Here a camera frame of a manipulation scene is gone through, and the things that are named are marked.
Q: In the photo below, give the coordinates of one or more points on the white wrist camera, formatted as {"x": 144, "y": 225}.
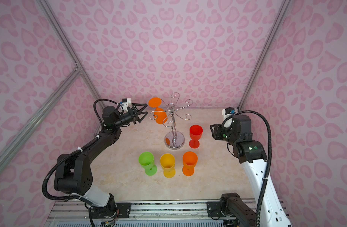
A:
{"x": 227, "y": 112}
{"x": 125, "y": 103}

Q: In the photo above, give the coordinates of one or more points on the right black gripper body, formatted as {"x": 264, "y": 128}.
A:
{"x": 223, "y": 134}

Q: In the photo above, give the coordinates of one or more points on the red wine glass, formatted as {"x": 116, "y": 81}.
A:
{"x": 195, "y": 135}

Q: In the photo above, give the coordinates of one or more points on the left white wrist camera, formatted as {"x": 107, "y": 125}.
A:
{"x": 125, "y": 103}

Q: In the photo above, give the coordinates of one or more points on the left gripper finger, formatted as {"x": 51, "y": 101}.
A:
{"x": 139, "y": 108}
{"x": 139, "y": 117}

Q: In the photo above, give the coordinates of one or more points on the orange wine glass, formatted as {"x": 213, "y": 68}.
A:
{"x": 158, "y": 114}
{"x": 190, "y": 160}

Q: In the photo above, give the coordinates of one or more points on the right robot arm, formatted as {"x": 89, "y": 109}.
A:
{"x": 236, "y": 131}

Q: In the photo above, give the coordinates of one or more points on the green wine glass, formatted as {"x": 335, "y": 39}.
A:
{"x": 147, "y": 161}

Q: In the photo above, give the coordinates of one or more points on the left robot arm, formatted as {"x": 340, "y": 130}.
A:
{"x": 72, "y": 178}

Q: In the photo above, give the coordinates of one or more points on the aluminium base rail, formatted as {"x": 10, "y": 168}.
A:
{"x": 179, "y": 213}

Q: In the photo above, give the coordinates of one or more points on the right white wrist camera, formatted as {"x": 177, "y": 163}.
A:
{"x": 227, "y": 112}

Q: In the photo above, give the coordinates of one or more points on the chrome wine glass rack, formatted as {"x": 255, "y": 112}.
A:
{"x": 174, "y": 139}

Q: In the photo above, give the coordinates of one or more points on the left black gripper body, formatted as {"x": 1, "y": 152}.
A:
{"x": 126, "y": 118}

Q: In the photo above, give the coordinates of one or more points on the yellow wine glass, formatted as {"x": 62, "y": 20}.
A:
{"x": 167, "y": 162}

